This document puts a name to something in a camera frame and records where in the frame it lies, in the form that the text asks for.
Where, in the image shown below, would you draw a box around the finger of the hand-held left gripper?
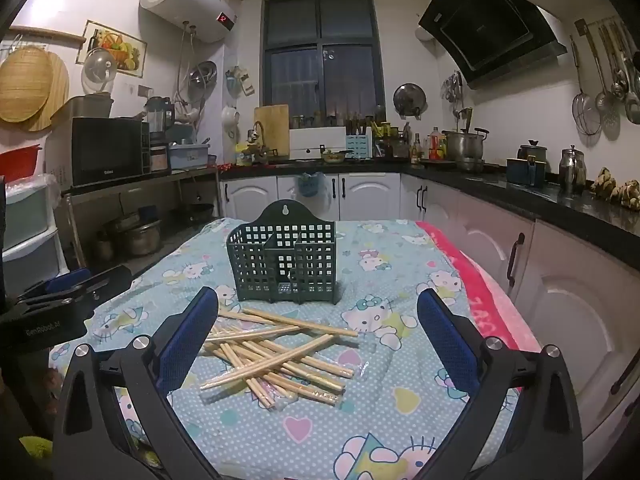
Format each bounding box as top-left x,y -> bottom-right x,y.
17,266 -> 135,317
25,268 -> 93,301

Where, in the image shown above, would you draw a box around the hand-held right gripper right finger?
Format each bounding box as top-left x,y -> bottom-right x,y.
416,287 -> 585,480

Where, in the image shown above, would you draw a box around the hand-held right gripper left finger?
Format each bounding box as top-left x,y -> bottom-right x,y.
52,286 -> 221,480

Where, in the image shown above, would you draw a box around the bunch of wooden chopsticks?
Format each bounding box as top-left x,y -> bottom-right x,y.
199,307 -> 360,411

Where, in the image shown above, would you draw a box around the green plastic utensil basket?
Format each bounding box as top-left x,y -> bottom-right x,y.
226,200 -> 342,305

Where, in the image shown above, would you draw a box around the person's left forearm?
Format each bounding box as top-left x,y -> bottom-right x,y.
19,435 -> 57,467

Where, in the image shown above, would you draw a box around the plastic drawer unit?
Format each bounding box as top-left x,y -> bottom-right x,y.
0,174 -> 65,308

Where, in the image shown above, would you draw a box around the pink blanket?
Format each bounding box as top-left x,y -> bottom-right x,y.
415,220 -> 546,356

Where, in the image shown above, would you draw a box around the cartoon cat print bedsheet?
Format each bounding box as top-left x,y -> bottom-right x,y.
49,217 -> 543,480

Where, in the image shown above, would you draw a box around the steel shelf rack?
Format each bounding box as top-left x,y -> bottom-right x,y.
61,164 -> 222,281

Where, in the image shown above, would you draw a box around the black wok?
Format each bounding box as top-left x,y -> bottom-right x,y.
175,202 -> 217,222

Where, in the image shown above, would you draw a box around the red basin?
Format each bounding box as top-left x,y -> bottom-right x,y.
0,144 -> 42,182

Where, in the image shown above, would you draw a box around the black microwave oven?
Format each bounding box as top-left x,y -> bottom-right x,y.
71,116 -> 144,188

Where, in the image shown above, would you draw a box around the light blue dish box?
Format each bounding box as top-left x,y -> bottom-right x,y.
167,142 -> 211,171

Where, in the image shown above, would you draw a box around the white lower kitchen cabinets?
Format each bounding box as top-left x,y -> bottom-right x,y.
220,172 -> 640,461

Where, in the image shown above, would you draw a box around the blender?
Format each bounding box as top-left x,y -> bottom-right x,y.
144,96 -> 177,145

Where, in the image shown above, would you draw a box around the blue pot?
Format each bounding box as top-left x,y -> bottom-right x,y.
506,157 -> 549,186

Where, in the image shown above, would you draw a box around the black kitchen countertop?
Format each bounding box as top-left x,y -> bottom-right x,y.
220,157 -> 640,271

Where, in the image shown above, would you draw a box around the round wooden board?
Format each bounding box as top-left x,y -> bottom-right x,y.
22,52 -> 71,133

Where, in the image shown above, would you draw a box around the steel stockpot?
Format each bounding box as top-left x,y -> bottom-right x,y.
442,128 -> 490,165

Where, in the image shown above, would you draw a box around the blue plastic bag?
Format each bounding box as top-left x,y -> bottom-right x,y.
295,172 -> 327,199

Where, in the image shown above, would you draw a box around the round bamboo tray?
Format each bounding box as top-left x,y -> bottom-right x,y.
0,45 -> 55,123

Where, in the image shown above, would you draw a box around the white kettle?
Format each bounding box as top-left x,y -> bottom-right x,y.
221,105 -> 243,141

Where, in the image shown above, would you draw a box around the glass pot lid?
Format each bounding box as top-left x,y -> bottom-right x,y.
81,48 -> 118,95

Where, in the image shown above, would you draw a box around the steel lidded pot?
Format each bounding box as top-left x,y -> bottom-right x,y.
516,139 -> 549,161

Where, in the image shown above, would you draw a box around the steel faucet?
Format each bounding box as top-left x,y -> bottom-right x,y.
246,121 -> 267,158

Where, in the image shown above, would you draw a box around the steel kettle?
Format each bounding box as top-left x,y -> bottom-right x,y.
558,145 -> 588,195

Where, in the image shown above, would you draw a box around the light blue knife block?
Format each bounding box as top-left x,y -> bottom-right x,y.
346,127 -> 375,160

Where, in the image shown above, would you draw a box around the rectangular wooden cutting board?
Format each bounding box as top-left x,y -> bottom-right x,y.
253,104 -> 291,157

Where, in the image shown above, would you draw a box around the hanging steel bowl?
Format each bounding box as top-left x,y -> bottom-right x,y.
188,60 -> 219,91

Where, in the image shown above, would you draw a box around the hanging light blue holder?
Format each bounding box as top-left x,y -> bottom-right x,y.
225,66 -> 257,98

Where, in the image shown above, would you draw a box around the steel pot lid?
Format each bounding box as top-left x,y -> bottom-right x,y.
392,83 -> 427,118

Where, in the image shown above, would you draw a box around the row of spice jars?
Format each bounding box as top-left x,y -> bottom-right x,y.
291,107 -> 388,130

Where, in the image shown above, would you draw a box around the wooden rolling pin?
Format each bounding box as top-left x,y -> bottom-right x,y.
9,25 -> 88,44

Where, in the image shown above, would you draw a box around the rack of hanging kitchen tools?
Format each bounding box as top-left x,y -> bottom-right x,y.
441,71 -> 465,111

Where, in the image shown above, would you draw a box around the steel slotted spoon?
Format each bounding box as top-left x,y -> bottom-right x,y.
597,25 -> 623,141

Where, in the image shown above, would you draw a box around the dark framed window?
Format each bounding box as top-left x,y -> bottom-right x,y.
260,0 -> 387,122

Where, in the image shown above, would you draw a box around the white water heater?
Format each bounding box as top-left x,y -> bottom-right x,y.
139,0 -> 239,44

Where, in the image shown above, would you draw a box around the hanging steel spoon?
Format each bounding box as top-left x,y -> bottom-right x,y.
612,17 -> 640,126

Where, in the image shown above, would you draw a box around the black range hood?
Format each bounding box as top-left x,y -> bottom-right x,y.
418,0 -> 569,91

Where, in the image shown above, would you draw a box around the fruit wall poster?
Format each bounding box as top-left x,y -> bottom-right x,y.
76,20 -> 148,77

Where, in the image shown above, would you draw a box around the hanging wire strainer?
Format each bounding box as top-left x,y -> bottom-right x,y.
571,35 -> 603,137

